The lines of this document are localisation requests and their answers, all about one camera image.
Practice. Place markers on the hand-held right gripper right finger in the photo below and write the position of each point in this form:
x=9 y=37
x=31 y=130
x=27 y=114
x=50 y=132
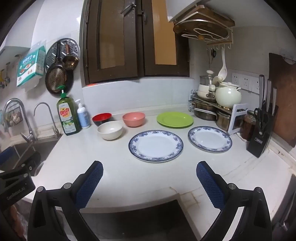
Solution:
x=210 y=185

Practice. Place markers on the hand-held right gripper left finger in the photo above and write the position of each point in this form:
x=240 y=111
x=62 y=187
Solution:
x=90 y=183

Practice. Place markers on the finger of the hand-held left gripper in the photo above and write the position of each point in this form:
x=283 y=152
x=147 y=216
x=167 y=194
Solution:
x=7 y=154
x=31 y=161

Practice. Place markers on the cream bowl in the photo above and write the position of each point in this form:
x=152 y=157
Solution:
x=109 y=134

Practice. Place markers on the red and black bowl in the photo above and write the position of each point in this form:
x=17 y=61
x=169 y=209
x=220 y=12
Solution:
x=101 y=117

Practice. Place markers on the large blue patterned plate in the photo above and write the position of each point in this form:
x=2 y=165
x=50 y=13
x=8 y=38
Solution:
x=155 y=146

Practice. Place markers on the green plate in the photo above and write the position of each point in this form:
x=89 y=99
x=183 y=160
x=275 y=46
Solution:
x=174 y=119

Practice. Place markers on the kitchen sink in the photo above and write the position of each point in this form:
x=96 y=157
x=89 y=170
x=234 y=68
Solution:
x=44 y=144

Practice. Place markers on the tall chrome faucet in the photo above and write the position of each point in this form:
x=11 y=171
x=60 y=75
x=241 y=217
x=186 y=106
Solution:
x=29 y=136

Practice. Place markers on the thin chrome faucet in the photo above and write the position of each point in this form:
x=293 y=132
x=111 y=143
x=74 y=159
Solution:
x=55 y=132

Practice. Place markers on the small blue patterned plate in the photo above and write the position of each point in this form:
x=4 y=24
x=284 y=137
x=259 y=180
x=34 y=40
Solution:
x=209 y=139

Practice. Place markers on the green dish soap bottle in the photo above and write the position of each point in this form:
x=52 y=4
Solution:
x=68 y=115

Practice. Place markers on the white pump bottle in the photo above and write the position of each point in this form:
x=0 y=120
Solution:
x=83 y=118

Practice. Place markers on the black knife block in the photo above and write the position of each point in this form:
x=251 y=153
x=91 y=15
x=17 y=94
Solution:
x=259 y=141

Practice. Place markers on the small steel pot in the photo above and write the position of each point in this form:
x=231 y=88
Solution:
x=223 y=120

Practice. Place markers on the glass jar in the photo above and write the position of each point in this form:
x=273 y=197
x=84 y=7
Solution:
x=247 y=126

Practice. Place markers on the large steel pot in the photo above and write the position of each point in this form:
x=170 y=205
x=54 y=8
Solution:
x=204 y=113

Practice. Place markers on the white pot rack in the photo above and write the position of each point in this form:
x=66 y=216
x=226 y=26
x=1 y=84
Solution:
x=238 y=115

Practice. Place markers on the hanging metal spoon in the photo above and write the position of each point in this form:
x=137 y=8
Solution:
x=7 y=78

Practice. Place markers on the pink bowl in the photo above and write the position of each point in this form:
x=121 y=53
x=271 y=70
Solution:
x=134 y=120

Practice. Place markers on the black kitchen scissors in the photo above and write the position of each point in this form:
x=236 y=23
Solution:
x=260 y=115

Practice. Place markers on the dark strainer pan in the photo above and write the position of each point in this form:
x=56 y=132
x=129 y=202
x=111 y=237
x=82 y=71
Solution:
x=55 y=78

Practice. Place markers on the large cream pot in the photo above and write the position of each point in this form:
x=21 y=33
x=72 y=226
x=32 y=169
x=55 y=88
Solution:
x=227 y=97

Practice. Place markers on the teal and white box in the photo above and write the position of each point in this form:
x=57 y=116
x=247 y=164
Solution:
x=30 y=67

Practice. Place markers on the small cream pot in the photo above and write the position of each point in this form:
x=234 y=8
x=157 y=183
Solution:
x=204 y=91

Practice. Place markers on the steel pot with glass lid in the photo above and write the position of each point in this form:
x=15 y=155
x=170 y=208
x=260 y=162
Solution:
x=207 y=80

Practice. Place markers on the brass ladle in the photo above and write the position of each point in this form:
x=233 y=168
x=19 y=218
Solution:
x=69 y=62

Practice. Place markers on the white ladle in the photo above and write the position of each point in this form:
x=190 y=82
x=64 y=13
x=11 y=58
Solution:
x=222 y=71

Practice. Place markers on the dark brown cutting board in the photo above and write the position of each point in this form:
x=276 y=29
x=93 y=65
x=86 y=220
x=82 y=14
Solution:
x=284 y=92

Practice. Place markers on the round steel steamer rack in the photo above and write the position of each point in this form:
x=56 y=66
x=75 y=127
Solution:
x=74 y=46

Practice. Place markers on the hanging scissors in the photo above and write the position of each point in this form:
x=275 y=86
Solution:
x=213 y=53

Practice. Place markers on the brown cardboard sheet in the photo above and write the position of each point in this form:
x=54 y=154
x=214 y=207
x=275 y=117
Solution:
x=164 y=34

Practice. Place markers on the rectangular wooden cutting board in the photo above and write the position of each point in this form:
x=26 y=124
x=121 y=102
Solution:
x=217 y=18

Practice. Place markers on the white wall socket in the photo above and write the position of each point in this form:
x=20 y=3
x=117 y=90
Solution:
x=235 y=78
x=245 y=81
x=255 y=85

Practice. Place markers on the brown window frame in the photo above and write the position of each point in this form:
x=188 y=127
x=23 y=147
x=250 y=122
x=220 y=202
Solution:
x=138 y=46

